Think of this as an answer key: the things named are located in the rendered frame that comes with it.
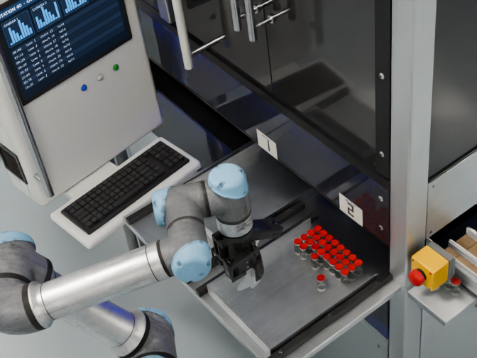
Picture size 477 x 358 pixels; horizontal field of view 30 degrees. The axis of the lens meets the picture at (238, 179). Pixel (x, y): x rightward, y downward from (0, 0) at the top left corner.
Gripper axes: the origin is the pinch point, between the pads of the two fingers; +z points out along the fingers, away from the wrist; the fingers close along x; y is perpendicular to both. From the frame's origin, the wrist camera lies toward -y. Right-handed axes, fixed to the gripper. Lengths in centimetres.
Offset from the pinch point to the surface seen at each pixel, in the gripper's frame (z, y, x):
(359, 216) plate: 7.4, -35.5, -3.8
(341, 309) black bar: 19.6, -19.0, 7.5
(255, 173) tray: 21, -34, -46
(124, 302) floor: 110, -3, -103
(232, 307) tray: 21.4, 0.1, -12.0
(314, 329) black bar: 19.6, -10.0, 7.7
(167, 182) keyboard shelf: 29, -16, -69
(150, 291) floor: 110, -13, -101
